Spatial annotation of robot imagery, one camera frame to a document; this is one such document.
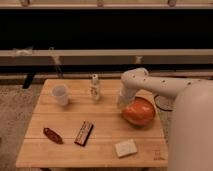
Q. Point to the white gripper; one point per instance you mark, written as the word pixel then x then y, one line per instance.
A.
pixel 125 97

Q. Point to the orange ceramic bowl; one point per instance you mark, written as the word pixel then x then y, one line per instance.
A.
pixel 140 112

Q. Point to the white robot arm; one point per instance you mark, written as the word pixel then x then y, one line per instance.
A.
pixel 191 130

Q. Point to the small clear bottle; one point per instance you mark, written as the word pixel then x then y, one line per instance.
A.
pixel 95 87

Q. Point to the beige square sponge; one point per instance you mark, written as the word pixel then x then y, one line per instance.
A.
pixel 125 148

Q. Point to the brown chocolate bar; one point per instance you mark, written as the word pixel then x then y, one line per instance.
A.
pixel 84 133

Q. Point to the wooden table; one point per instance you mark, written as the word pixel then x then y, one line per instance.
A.
pixel 70 130

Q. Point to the translucent plastic cup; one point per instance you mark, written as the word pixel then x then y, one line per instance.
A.
pixel 60 94

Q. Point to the dark red snack packet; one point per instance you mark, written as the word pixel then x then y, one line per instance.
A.
pixel 53 136

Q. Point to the long grey rail bench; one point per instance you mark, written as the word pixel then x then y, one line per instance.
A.
pixel 105 57

